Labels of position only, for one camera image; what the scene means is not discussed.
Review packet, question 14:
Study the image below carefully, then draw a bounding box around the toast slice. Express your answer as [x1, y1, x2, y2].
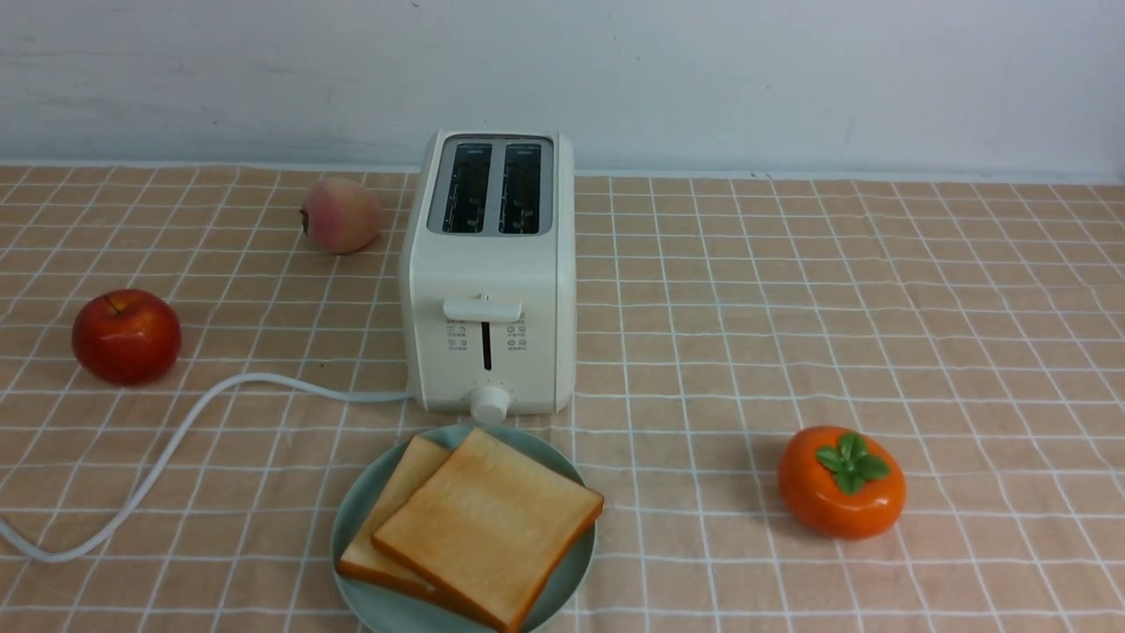
[371, 427, 606, 632]
[338, 434, 467, 608]

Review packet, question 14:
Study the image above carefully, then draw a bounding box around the white two-slot toaster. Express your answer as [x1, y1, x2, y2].
[398, 132, 577, 424]

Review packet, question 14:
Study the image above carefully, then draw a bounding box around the pink peach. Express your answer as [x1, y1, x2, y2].
[299, 177, 387, 255]

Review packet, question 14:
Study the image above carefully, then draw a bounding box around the orange persimmon with green leaves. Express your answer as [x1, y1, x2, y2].
[777, 426, 907, 541]

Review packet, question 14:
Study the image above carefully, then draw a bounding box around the light green round plate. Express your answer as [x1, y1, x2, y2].
[332, 425, 596, 632]

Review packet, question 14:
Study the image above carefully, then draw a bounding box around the orange checkered tablecloth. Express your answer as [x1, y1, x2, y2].
[1, 168, 1124, 632]

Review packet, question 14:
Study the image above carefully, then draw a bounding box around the red apple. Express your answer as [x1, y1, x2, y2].
[69, 288, 182, 386]

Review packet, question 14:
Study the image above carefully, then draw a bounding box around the white toaster power cord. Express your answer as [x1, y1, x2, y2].
[0, 373, 412, 564]

